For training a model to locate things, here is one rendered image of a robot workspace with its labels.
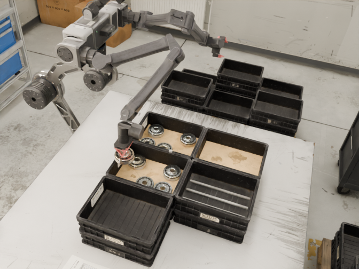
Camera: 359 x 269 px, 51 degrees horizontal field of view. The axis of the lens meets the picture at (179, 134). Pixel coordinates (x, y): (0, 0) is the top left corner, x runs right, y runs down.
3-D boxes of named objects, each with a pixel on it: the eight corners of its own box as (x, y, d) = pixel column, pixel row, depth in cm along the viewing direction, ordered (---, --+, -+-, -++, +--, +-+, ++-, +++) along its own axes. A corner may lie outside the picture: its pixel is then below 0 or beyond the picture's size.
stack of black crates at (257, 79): (210, 111, 374) (216, 73, 343) (218, 95, 395) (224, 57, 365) (250, 121, 366) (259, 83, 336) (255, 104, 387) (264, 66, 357)
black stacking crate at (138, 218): (77, 231, 187) (75, 218, 180) (105, 189, 209) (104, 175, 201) (150, 258, 179) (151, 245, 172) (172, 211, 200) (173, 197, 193)
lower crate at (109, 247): (79, 243, 195) (77, 230, 187) (107, 200, 216) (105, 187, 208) (150, 269, 187) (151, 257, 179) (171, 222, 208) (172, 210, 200)
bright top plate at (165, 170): (161, 175, 212) (161, 174, 212) (166, 163, 220) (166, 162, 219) (178, 180, 211) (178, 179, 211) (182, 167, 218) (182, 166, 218)
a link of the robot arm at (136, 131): (129, 110, 190) (123, 108, 181) (149, 117, 187) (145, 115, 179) (121, 133, 190) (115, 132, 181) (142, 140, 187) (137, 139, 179)
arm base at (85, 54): (86, 60, 198) (84, 39, 190) (100, 63, 197) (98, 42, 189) (78, 68, 192) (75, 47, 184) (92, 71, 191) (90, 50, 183)
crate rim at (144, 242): (75, 220, 181) (74, 218, 179) (104, 177, 202) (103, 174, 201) (151, 247, 173) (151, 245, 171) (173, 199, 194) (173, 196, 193)
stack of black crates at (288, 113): (242, 148, 337) (251, 109, 307) (248, 127, 359) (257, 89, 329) (286, 159, 330) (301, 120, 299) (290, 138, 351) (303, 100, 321)
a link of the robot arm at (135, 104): (178, 50, 187) (173, 44, 177) (186, 57, 186) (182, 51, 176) (123, 116, 191) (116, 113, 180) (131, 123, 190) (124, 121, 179)
